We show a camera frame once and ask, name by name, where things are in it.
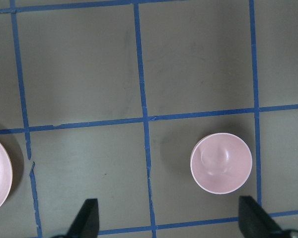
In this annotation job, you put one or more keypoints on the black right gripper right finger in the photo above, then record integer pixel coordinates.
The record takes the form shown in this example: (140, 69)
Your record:
(254, 222)

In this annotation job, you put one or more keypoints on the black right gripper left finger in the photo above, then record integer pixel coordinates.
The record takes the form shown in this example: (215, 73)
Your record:
(86, 224)

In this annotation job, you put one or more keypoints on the small pink bowl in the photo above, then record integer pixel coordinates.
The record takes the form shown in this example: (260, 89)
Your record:
(221, 163)

